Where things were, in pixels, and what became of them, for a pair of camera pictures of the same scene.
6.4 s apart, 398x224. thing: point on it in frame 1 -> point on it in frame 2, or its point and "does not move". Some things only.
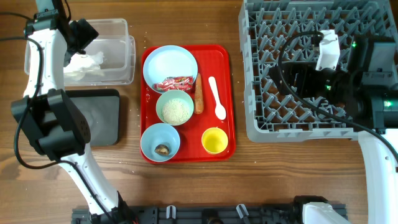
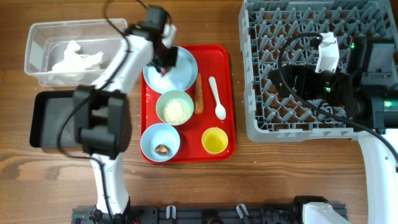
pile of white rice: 175,111 does not move
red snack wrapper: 178,83 -> 165,71
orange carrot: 199,98 does not move
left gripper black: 85,32 -> 172,64
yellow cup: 214,140 does not move
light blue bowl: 160,134 does not move
